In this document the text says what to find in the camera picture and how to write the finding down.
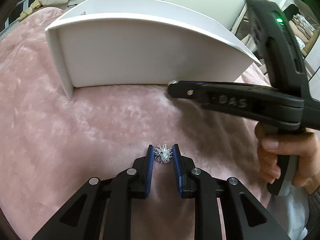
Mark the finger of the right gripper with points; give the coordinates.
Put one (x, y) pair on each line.
(188, 90)

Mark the pink plush bedspread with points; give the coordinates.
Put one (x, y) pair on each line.
(51, 145)

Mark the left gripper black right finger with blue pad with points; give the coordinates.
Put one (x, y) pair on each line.
(224, 209)

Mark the silver spiky brooch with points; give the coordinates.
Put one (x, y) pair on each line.
(162, 153)

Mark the pearl gold earring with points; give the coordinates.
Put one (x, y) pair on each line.
(172, 82)

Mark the white open storage box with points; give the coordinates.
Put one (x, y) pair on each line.
(142, 42)

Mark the open closet with clothes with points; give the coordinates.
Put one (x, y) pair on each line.
(296, 22)

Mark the grey trousers of person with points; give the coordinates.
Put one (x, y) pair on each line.
(297, 212)

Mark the person's right hand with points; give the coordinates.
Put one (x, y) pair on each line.
(305, 146)

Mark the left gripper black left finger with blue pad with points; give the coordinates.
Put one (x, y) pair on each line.
(101, 209)

